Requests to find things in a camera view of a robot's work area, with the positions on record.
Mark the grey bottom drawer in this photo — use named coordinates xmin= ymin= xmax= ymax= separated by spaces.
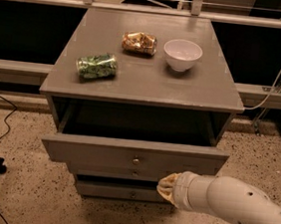
xmin=75 ymin=174 xmax=165 ymax=203

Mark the grey drawer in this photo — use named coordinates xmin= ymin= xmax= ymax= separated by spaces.
xmin=67 ymin=161 xmax=171 ymax=182
xmin=38 ymin=105 xmax=234 ymax=181
xmin=75 ymin=174 xmax=165 ymax=203

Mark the grey wooden drawer cabinet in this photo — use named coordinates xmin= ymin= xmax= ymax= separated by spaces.
xmin=34 ymin=1 xmax=254 ymax=152

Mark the crushed green can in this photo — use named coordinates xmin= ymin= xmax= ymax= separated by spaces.
xmin=76 ymin=54 xmax=118 ymax=80

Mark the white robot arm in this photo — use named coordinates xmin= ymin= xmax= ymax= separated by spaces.
xmin=156 ymin=171 xmax=281 ymax=224

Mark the grey top drawer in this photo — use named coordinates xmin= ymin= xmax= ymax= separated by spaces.
xmin=38 ymin=105 xmax=234 ymax=181

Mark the crushed gold can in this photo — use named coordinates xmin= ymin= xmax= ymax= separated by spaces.
xmin=122 ymin=32 xmax=157 ymax=56

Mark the white cable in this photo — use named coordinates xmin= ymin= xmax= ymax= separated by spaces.
xmin=243 ymin=14 xmax=281 ymax=114

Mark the white bowl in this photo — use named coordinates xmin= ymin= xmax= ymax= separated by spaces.
xmin=163 ymin=39 xmax=203 ymax=72

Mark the grey middle drawer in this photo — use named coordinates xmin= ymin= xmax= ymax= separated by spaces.
xmin=67 ymin=161 xmax=171 ymax=182

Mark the metal railing frame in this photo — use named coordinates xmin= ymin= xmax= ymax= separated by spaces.
xmin=0 ymin=0 xmax=281 ymax=112

